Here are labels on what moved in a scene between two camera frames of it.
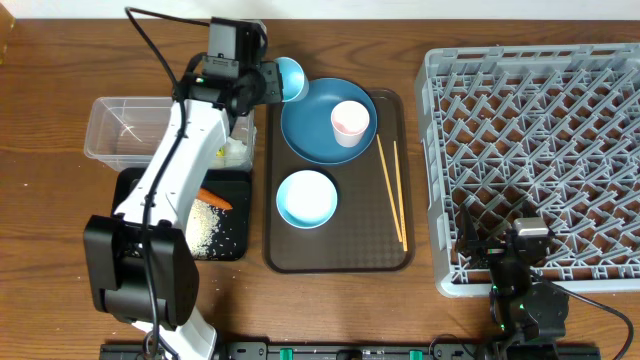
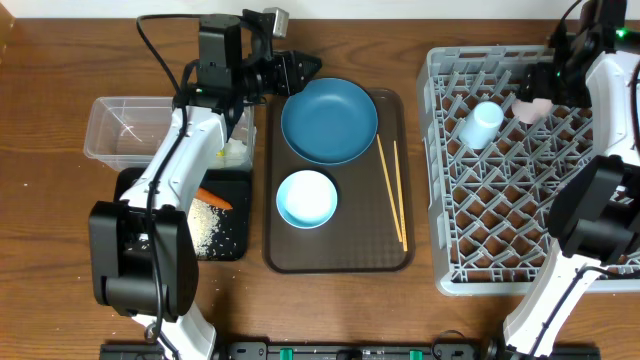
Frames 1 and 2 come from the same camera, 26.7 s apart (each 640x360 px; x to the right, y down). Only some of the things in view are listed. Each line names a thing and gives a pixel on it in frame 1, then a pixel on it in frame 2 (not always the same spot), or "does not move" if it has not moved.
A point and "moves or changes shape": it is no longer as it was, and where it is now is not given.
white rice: (201, 227) does not move
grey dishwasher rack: (557, 126) does not move
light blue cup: (293, 77) moves or changes shape
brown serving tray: (372, 228) does not move
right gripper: (486, 250) -> (536, 83)
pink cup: (349, 120) -> (532, 112)
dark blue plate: (307, 126) does not move
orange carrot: (210, 198) does not move
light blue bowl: (306, 199) does not move
